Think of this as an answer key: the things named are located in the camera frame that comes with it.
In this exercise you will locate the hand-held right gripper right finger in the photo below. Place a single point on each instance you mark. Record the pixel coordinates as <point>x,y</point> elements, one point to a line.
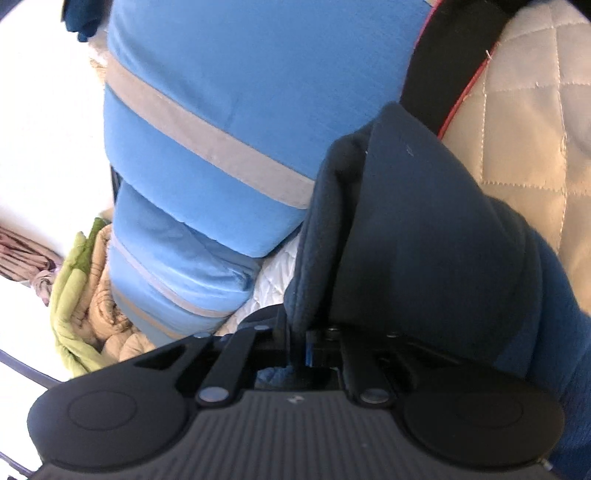
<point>310,353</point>

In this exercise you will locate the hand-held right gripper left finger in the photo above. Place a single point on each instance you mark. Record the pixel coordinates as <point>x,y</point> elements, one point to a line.
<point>281,346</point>

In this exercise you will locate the blue fleece jacket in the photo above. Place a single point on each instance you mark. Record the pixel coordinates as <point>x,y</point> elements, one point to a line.
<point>415,230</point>

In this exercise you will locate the light green blanket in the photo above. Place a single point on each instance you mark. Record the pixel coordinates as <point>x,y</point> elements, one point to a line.
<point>69,318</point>

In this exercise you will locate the grey folded cloth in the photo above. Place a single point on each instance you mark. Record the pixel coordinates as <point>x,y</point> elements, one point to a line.
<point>115,184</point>

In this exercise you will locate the pink patterned cloth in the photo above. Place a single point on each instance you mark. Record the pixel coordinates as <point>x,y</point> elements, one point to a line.
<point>23,258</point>

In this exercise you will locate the white quilted bedspread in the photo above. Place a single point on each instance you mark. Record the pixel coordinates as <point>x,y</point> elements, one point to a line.
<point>531,115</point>

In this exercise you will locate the navy folded garment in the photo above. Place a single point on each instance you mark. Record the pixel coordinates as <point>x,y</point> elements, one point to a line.
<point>85,21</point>

